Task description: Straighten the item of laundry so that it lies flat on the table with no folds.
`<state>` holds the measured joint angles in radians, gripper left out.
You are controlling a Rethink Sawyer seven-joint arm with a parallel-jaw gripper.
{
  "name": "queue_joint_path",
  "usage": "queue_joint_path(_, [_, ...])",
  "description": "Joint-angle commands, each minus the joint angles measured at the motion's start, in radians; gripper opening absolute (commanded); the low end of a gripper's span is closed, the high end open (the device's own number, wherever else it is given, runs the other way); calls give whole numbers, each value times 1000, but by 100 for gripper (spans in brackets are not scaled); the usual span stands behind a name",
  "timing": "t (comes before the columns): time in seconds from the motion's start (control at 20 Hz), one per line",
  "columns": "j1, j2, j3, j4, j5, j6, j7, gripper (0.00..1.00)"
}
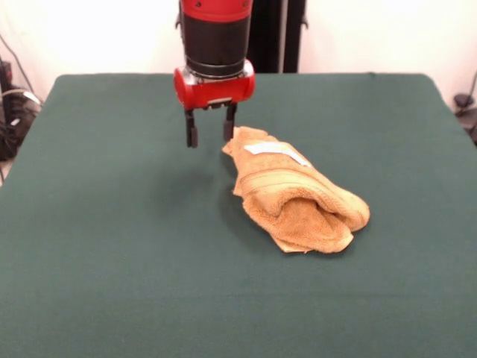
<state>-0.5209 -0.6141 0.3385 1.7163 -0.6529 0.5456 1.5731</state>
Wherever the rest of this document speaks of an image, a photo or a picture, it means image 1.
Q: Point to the dark green table cloth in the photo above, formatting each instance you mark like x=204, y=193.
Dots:
x=112, y=223

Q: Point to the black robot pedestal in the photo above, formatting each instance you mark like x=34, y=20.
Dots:
x=268, y=37

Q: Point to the tan terry towel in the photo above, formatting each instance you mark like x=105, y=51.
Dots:
x=298, y=186

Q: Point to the small black round object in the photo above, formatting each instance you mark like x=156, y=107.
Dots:
x=462, y=100

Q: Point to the black power strip red switch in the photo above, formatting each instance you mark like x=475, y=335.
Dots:
x=5, y=71

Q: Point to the black floor object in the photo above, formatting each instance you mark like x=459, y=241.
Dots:
x=472, y=130

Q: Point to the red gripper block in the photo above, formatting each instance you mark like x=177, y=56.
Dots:
x=216, y=93

